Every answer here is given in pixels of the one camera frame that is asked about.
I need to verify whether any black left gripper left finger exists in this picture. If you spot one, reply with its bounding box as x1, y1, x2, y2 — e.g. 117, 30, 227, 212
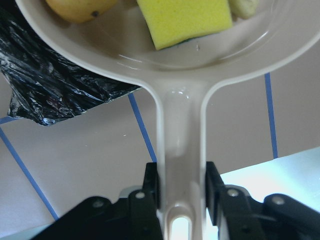
33, 162, 163, 240

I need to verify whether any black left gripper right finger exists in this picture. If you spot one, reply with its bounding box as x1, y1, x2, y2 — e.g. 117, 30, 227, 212
205, 161, 320, 240

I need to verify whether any beige dustpan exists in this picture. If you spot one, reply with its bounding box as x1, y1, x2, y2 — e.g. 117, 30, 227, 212
17, 0, 320, 240

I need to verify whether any yellow sponge piece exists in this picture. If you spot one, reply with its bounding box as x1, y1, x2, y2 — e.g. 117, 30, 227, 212
137, 0, 233, 50

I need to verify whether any pale bagel piece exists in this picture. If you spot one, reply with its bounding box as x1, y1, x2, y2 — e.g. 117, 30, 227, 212
228, 0, 260, 20

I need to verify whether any brown potato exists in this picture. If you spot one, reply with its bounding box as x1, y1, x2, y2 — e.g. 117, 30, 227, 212
45, 0, 118, 24

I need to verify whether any bin with black bag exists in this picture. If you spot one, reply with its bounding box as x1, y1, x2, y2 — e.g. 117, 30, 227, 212
0, 0, 138, 126

